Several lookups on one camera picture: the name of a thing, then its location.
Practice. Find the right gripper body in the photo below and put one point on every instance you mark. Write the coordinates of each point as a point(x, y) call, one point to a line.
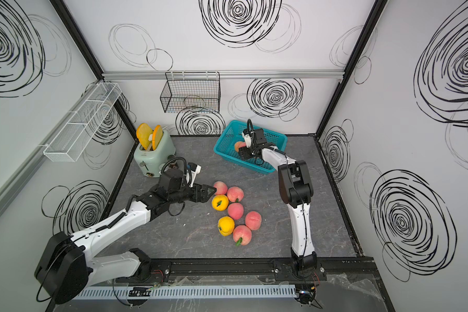
point(247, 153)

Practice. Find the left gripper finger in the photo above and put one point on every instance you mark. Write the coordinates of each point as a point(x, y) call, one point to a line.
point(208, 190)
point(203, 198)

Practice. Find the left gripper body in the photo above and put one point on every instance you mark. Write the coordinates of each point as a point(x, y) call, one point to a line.
point(191, 194)

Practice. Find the pink peach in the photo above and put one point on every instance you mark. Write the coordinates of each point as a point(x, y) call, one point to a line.
point(253, 220)
point(235, 194)
point(235, 211)
point(242, 235)
point(221, 188)

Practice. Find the yellow pepper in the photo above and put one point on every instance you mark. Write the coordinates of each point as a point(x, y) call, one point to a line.
point(220, 202)
point(226, 226)

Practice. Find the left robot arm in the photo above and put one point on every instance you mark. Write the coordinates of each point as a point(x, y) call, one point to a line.
point(70, 262)

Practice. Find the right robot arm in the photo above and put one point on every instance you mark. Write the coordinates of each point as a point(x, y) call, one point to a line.
point(296, 191)

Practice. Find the teal plastic basket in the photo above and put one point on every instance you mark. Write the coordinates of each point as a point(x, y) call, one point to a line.
point(234, 133)

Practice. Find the mint green toaster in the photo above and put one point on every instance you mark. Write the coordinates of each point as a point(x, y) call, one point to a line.
point(151, 162)

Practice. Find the right yellow toast slice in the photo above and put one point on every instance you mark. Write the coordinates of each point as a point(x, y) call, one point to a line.
point(157, 136)

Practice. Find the yellow toast slice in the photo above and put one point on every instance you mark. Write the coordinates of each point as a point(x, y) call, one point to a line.
point(157, 136)
point(144, 134)

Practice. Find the left yellow toast slice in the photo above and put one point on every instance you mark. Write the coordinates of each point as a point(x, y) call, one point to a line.
point(144, 134)

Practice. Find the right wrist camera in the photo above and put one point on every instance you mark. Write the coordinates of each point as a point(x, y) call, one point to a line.
point(247, 138)

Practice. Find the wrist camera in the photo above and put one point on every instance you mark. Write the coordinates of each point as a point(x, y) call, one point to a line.
point(247, 138)
point(193, 170)

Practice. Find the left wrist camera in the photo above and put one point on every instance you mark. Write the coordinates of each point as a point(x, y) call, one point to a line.
point(193, 170)

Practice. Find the black wire wall basket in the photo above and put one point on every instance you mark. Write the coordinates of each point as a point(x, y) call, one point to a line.
point(191, 89)

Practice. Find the white slotted cable duct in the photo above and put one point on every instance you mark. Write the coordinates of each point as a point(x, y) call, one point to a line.
point(188, 292)

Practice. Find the white wire wall shelf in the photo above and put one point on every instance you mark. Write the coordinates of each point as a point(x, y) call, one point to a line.
point(83, 122)

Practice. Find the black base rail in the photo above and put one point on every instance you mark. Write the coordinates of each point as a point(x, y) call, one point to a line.
point(280, 269)

